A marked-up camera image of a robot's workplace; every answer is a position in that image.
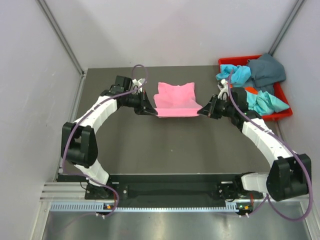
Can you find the pink t shirt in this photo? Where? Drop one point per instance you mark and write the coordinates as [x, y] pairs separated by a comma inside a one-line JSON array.
[[176, 101]]

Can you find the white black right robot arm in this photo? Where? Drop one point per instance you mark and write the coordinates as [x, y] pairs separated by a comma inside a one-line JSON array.
[[287, 176]]

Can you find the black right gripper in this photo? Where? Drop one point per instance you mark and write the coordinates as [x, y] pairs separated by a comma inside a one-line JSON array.
[[207, 109]]

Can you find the aluminium corner post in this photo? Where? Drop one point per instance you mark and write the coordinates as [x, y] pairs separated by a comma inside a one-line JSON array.
[[60, 35], [298, 5]]

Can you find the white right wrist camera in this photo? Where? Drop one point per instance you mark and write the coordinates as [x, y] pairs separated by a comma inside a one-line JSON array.
[[223, 89]]

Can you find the right aluminium corner post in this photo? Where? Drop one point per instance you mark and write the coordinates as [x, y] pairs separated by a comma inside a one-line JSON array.
[[298, 5]]

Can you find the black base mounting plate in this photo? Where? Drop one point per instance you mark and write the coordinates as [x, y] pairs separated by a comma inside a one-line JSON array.
[[211, 190]]

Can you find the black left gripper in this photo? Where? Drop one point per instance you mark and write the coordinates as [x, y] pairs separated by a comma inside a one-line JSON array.
[[140, 110]]

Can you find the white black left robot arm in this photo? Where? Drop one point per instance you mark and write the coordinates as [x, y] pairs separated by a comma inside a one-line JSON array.
[[78, 141]]

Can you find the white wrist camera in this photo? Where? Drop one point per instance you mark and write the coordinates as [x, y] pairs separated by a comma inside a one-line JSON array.
[[223, 89], [137, 85]]

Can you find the left aluminium corner post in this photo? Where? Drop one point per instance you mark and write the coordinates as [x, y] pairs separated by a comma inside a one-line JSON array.
[[60, 35]]

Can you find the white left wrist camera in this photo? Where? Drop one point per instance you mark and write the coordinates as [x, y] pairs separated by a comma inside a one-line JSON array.
[[137, 85]]

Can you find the red plastic bin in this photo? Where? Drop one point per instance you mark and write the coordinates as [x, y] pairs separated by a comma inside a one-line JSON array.
[[242, 60]]

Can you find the orange t shirt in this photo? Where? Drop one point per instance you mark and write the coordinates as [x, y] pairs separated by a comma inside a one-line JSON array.
[[251, 90]]

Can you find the teal t shirt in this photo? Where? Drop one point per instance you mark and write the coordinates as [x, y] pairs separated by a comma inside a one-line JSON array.
[[265, 103]]

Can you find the light blue t shirt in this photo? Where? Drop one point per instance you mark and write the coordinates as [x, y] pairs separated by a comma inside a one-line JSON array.
[[240, 74]]

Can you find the aluminium frame rail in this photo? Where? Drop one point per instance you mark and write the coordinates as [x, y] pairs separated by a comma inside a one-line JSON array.
[[81, 191]]

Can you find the slotted cable duct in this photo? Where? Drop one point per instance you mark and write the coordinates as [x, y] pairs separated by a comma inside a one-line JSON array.
[[102, 207]]

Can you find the grey blue t shirt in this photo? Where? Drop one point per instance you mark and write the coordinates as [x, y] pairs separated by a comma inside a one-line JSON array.
[[265, 72]]

